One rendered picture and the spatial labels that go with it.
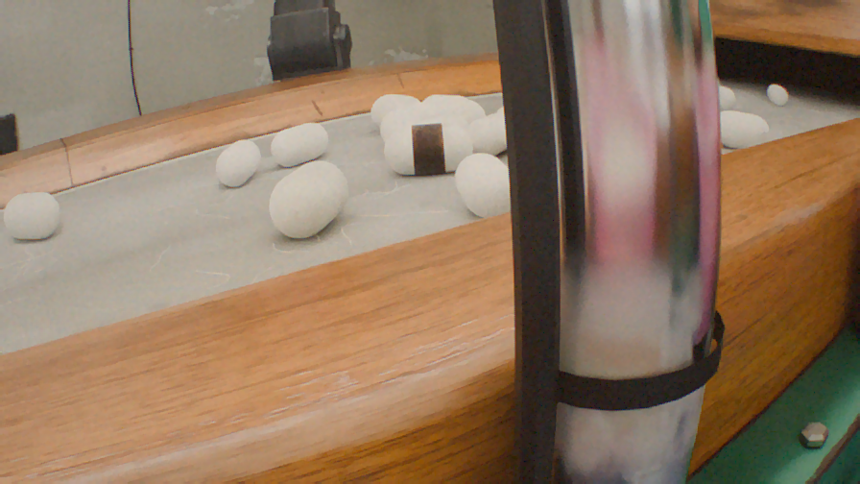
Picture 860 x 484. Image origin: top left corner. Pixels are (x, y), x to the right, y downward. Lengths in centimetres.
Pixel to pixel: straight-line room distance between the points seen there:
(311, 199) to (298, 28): 55
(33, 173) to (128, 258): 20
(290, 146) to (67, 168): 17
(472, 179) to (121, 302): 12
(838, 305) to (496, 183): 12
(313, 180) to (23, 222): 15
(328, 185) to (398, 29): 250
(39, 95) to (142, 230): 205
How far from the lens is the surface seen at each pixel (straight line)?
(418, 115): 34
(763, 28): 62
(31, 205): 31
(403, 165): 30
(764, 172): 20
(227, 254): 23
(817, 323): 20
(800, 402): 18
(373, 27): 268
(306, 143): 35
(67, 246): 29
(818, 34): 59
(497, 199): 23
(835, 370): 20
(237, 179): 32
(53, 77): 232
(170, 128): 45
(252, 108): 47
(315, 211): 23
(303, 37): 76
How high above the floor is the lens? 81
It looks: 18 degrees down
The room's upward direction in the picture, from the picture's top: 4 degrees counter-clockwise
